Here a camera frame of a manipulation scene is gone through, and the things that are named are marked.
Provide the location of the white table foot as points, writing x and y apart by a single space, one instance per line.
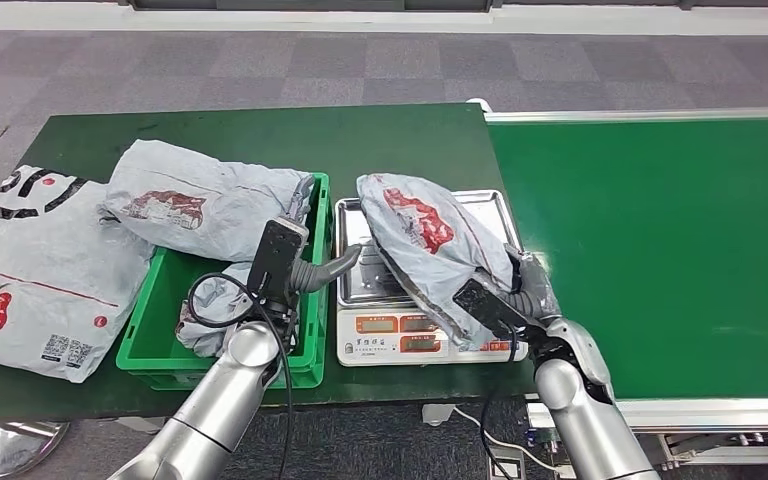
139 426
437 414

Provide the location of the green plastic bin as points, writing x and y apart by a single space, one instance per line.
159 305

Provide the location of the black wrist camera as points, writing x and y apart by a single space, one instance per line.
486 305
274 255

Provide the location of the white scale with steel pan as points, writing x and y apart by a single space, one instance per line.
371 298

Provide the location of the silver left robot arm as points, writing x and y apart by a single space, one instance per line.
218 411

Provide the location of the large grey parcel brown print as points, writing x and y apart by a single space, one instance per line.
192 199

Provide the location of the small grey parcel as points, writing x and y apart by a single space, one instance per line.
212 311

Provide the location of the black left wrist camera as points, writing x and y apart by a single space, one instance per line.
274 255

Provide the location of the large flat printed mailer bag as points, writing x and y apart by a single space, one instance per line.
39 258

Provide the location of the chrome stool base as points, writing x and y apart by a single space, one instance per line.
0 450

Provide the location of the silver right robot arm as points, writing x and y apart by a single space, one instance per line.
583 411

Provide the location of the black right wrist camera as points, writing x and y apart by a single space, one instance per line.
486 305

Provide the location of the grey parcel bright red print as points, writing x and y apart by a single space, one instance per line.
430 245

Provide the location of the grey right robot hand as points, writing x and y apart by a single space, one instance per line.
533 285

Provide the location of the green conveyor belt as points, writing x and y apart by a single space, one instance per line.
656 232

